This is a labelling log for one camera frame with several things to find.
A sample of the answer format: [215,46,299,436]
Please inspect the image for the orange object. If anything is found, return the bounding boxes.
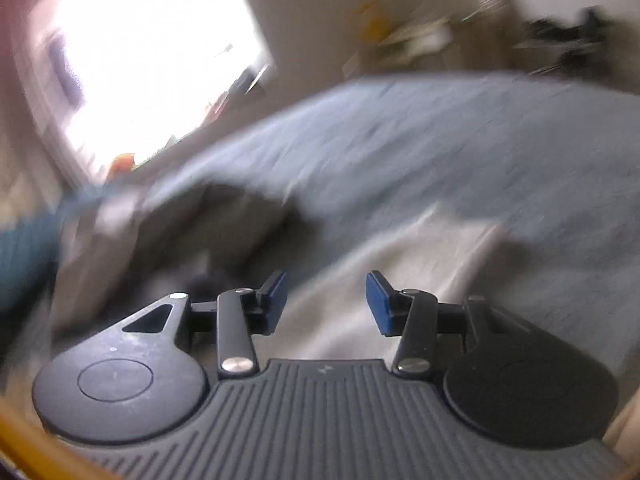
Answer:
[109,152,139,182]

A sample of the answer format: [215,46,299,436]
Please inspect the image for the window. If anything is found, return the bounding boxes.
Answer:
[30,0,275,162]

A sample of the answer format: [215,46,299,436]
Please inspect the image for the black shoes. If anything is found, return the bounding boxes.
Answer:
[520,7,622,57]

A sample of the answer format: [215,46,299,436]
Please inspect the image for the cream fleece garment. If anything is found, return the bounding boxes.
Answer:
[250,205,507,361]

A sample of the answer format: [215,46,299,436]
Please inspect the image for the dark plaid garment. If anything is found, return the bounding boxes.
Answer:
[65,180,322,302]

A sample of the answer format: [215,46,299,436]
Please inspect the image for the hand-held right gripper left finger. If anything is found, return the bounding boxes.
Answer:
[122,270,287,380]

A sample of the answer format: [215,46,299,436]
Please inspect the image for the yellow box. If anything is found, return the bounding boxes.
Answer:
[354,2,392,44]

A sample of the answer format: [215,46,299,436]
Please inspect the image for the blue pillows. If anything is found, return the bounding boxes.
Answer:
[0,207,67,313]

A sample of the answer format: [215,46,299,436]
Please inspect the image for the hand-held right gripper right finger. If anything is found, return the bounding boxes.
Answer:
[366,271,516,378]

